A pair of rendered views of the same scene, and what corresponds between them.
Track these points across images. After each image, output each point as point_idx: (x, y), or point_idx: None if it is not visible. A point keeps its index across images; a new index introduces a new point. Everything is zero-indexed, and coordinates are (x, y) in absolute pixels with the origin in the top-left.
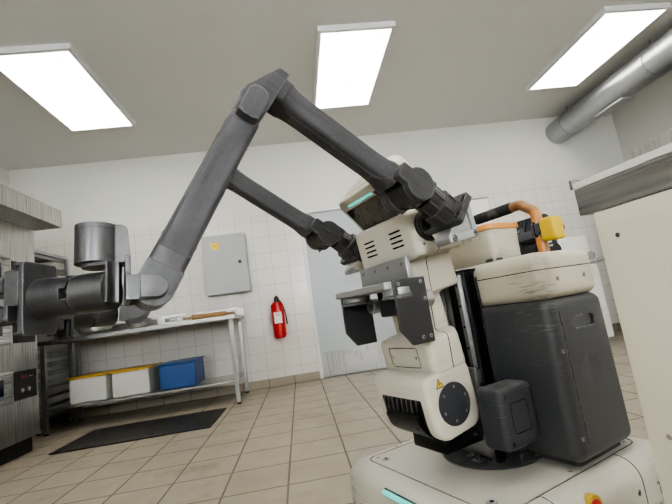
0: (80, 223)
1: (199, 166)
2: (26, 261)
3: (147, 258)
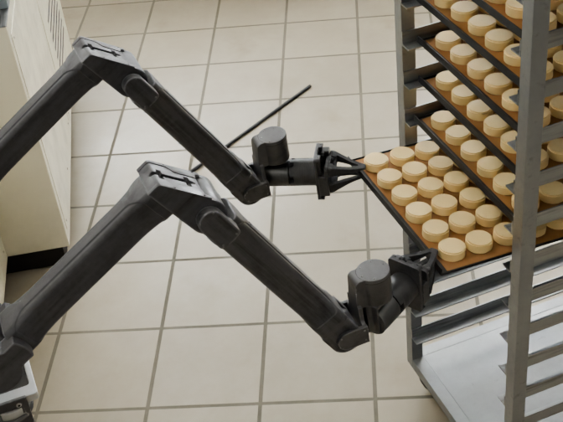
0: (277, 126)
1: (190, 112)
2: (316, 143)
3: (240, 158)
